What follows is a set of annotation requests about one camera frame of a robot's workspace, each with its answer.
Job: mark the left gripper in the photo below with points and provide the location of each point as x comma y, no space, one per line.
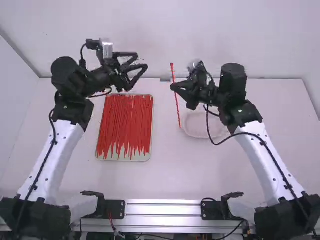
105,76

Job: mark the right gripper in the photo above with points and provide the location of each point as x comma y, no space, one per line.
207,90

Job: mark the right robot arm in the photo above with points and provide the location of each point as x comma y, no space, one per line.
262,160

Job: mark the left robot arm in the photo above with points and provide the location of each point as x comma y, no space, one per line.
62,140

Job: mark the white dish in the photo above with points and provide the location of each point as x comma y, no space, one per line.
197,125

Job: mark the pale tray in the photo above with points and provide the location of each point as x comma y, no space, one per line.
140,158

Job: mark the silver rails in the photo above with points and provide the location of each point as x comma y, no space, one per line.
162,207

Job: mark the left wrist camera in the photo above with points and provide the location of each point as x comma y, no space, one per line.
108,50

